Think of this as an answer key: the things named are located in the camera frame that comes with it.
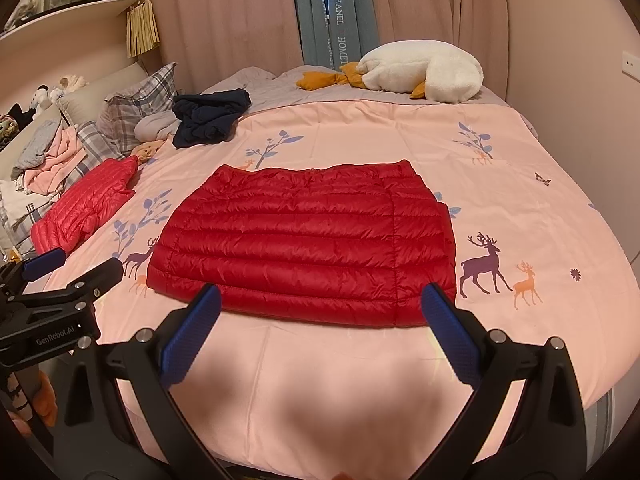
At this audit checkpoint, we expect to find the grey cloth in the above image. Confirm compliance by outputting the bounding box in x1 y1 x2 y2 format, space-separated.
134 111 183 142

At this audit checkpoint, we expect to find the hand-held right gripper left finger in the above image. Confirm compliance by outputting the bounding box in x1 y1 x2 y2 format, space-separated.
52 282 222 480

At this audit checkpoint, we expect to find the plaid pillow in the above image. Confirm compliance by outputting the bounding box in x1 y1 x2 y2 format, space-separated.
50 121 118 196
96 62 178 156

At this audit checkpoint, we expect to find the black and white plush toy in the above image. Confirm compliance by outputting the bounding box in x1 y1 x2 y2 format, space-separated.
30 85 66 111

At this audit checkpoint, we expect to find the person's left hand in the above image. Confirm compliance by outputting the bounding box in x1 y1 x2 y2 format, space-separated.
7 370 56 436

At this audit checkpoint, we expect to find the pink deer-print duvet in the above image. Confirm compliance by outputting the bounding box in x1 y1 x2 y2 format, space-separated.
40 99 628 480

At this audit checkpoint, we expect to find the folded red down jacket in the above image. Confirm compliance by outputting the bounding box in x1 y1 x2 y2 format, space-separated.
31 156 140 255

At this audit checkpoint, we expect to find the striped mattress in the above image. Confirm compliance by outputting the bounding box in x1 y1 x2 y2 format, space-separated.
585 390 613 436

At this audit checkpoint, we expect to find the pink clothes pile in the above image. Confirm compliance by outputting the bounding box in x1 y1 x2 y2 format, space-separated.
22 125 86 196

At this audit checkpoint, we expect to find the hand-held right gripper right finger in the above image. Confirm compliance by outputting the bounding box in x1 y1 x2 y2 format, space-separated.
415 282 588 480

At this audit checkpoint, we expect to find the grey bed sheet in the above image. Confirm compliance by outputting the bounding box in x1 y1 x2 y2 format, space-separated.
202 65 513 113

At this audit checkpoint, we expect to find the small orange plush doll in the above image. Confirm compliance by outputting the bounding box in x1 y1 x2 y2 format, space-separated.
131 140 166 163

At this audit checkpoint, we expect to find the grey garment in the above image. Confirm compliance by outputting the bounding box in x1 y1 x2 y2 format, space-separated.
12 122 63 171

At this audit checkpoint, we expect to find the white wall shelf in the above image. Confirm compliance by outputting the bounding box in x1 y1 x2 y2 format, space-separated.
0 0 143 43

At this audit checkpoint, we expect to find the navy garment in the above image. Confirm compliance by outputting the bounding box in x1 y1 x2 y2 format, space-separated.
172 88 252 149

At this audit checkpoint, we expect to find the white printed cloth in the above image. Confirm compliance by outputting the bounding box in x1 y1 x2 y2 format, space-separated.
0 180 48 256

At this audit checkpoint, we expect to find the white goose plush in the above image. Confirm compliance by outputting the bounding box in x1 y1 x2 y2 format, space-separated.
296 42 483 105

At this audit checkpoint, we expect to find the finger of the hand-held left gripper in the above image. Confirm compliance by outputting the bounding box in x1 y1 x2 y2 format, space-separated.
20 257 124 311
20 249 67 282

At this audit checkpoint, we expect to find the red down jacket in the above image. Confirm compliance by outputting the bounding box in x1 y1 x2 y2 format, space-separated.
146 159 458 330
31 156 140 255

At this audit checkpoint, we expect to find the beige pillow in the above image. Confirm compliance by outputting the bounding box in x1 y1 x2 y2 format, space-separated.
0 62 151 181

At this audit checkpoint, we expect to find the blue curtain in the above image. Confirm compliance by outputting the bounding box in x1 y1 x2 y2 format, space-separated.
291 0 378 68

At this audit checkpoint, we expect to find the pink curtain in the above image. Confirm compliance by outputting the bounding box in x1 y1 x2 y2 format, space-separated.
140 0 301 91
372 0 511 96

